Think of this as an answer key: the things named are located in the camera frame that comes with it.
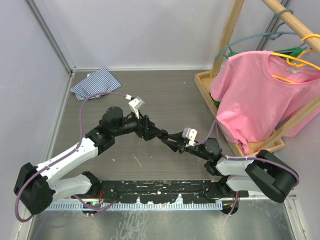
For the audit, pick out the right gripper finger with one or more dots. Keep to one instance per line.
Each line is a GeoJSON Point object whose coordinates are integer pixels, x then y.
{"type": "Point", "coordinates": [175, 138]}
{"type": "Point", "coordinates": [174, 145]}

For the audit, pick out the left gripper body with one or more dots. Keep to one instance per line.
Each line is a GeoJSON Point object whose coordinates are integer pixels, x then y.
{"type": "Point", "coordinates": [141, 131]}

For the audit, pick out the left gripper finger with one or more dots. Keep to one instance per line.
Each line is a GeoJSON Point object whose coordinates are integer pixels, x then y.
{"type": "Point", "coordinates": [153, 136]}
{"type": "Point", "coordinates": [153, 130]}

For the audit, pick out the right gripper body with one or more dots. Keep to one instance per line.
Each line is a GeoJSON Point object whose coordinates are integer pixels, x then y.
{"type": "Point", "coordinates": [184, 148]}

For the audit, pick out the black round charging case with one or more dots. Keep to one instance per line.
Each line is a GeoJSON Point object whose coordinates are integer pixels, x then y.
{"type": "Point", "coordinates": [163, 136]}

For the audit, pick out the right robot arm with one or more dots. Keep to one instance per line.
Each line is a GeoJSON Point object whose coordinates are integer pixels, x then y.
{"type": "Point", "coordinates": [264, 172]}

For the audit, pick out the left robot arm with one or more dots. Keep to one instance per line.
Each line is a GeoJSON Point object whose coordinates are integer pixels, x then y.
{"type": "Point", "coordinates": [38, 185]}

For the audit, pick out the green garment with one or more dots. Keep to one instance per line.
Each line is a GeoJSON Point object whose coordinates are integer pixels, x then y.
{"type": "Point", "coordinates": [216, 103]}

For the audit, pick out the wooden clothes rack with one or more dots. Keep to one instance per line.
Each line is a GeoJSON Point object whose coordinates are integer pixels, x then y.
{"type": "Point", "coordinates": [288, 127]}

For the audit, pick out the blue striped cloth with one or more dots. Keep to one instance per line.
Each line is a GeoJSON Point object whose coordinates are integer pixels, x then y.
{"type": "Point", "coordinates": [95, 85]}

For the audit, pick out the pink t-shirt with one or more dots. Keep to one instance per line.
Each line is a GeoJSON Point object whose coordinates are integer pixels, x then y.
{"type": "Point", "coordinates": [253, 102]}

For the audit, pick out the green hanger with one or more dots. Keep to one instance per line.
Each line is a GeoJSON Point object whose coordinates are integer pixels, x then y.
{"type": "Point", "coordinates": [294, 52]}

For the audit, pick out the yellow hanger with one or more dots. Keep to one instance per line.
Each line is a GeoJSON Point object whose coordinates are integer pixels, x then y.
{"type": "Point", "coordinates": [297, 59]}

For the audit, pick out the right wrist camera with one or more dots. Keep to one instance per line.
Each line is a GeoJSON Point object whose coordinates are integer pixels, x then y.
{"type": "Point", "coordinates": [190, 135]}

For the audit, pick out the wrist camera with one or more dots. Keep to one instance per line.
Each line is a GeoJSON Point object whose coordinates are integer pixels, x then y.
{"type": "Point", "coordinates": [190, 135]}
{"type": "Point", "coordinates": [135, 105]}

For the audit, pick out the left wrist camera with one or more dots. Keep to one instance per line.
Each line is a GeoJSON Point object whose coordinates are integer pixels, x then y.
{"type": "Point", "coordinates": [135, 105]}

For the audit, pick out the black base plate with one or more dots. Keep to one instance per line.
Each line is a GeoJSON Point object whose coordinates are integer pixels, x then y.
{"type": "Point", "coordinates": [161, 191]}

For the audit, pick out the aluminium frame post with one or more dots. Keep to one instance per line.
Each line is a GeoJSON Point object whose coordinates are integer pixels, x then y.
{"type": "Point", "coordinates": [49, 35]}

